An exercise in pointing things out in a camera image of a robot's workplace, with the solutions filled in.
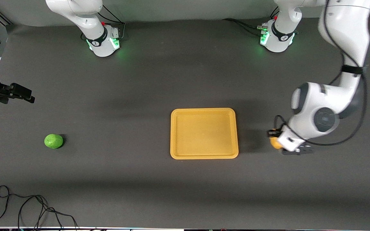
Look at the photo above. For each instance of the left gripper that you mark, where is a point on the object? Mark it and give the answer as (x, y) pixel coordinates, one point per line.
(272, 132)

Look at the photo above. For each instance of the yellow potato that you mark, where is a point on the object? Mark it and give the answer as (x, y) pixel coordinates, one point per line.
(275, 143)

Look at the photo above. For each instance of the green apple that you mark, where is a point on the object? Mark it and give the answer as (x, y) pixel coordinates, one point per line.
(53, 141)

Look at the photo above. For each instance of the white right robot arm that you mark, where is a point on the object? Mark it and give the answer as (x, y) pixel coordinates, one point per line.
(88, 22)

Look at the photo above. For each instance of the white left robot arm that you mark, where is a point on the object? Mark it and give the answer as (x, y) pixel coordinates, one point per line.
(320, 106)

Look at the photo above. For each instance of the yellow plastic tray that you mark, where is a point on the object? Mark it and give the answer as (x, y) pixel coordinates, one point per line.
(204, 134)

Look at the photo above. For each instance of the dark grey table mat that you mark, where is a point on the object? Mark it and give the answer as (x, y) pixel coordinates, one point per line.
(185, 192)

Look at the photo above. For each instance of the aluminium frame rail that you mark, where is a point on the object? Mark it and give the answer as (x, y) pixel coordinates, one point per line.
(3, 17)

